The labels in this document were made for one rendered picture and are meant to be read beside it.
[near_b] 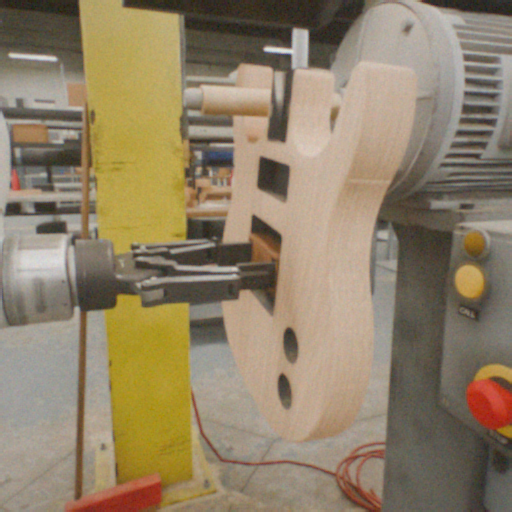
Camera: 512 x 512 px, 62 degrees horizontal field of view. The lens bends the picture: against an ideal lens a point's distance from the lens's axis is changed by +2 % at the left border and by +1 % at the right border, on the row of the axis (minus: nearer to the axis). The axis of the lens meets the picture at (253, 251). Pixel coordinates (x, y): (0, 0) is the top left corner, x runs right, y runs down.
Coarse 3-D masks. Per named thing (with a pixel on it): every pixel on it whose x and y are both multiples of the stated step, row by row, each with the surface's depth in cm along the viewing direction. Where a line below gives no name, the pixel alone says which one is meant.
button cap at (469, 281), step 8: (464, 272) 40; (472, 272) 39; (456, 280) 41; (464, 280) 40; (472, 280) 39; (480, 280) 38; (464, 288) 40; (472, 288) 39; (480, 288) 38; (472, 296) 39
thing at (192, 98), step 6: (186, 90) 49; (192, 90) 49; (198, 90) 49; (186, 96) 49; (192, 96) 49; (198, 96) 49; (186, 102) 49; (192, 102) 49; (198, 102) 49; (192, 108) 49; (198, 108) 50
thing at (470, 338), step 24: (456, 240) 41; (504, 240) 37; (456, 264) 41; (480, 264) 38; (504, 264) 36; (456, 288) 41; (504, 288) 37; (456, 312) 42; (480, 312) 39; (504, 312) 37; (456, 336) 42; (480, 336) 39; (504, 336) 37; (456, 360) 42; (480, 360) 39; (504, 360) 37; (456, 384) 42; (504, 384) 37; (456, 408) 43; (480, 432) 40; (504, 432) 37; (504, 456) 43
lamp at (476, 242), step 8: (472, 232) 39; (480, 232) 38; (464, 240) 40; (472, 240) 39; (480, 240) 38; (488, 240) 38; (464, 248) 40; (472, 248) 39; (480, 248) 38; (488, 248) 38; (472, 256) 39; (480, 256) 38
